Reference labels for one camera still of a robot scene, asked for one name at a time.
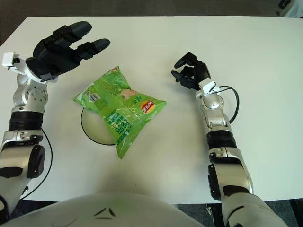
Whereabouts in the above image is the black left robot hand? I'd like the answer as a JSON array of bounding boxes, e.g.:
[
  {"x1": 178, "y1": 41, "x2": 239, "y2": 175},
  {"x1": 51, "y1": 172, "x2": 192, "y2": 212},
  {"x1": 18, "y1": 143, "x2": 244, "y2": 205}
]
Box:
[{"x1": 25, "y1": 20, "x2": 111, "y2": 84}]

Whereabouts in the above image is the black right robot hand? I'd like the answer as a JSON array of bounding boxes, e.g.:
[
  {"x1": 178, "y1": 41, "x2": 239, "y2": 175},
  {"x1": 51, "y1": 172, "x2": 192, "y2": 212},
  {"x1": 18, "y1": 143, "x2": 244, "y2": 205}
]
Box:
[{"x1": 170, "y1": 52, "x2": 212, "y2": 91}]

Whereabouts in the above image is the green chip snack bag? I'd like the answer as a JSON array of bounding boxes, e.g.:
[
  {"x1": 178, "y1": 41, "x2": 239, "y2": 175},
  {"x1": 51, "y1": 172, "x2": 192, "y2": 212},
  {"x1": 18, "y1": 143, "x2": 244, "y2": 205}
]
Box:
[{"x1": 71, "y1": 66, "x2": 167, "y2": 159}]

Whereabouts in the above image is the white plate with black rim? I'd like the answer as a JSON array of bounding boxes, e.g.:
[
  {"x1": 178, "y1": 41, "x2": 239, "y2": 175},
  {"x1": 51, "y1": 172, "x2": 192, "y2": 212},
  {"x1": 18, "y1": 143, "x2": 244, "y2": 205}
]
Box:
[{"x1": 80, "y1": 107, "x2": 116, "y2": 145}]

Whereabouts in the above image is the white and black background device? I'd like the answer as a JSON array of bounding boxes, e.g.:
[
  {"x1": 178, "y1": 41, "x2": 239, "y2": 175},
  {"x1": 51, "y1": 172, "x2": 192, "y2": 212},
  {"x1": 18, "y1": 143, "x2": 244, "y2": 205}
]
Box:
[{"x1": 276, "y1": 0, "x2": 303, "y2": 18}]

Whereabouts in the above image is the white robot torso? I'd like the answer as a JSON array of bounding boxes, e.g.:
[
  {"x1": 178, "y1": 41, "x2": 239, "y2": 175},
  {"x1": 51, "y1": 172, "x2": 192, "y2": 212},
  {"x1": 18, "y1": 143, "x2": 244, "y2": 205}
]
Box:
[{"x1": 7, "y1": 191, "x2": 209, "y2": 227}]

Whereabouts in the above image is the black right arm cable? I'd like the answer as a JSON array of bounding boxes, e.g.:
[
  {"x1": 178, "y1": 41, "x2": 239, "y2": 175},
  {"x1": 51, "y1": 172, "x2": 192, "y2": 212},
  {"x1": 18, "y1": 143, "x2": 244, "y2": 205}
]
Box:
[{"x1": 216, "y1": 85, "x2": 240, "y2": 123}]

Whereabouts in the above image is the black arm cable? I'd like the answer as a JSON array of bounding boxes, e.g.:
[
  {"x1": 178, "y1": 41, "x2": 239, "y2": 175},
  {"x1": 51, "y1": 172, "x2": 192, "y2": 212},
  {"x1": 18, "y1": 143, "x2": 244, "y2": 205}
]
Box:
[
  {"x1": 216, "y1": 85, "x2": 240, "y2": 123},
  {"x1": 21, "y1": 130, "x2": 53, "y2": 199}
]

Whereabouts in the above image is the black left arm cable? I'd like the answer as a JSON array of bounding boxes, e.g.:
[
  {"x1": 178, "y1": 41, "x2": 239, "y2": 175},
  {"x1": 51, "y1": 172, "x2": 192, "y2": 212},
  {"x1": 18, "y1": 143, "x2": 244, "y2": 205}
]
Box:
[{"x1": 21, "y1": 130, "x2": 53, "y2": 199}]

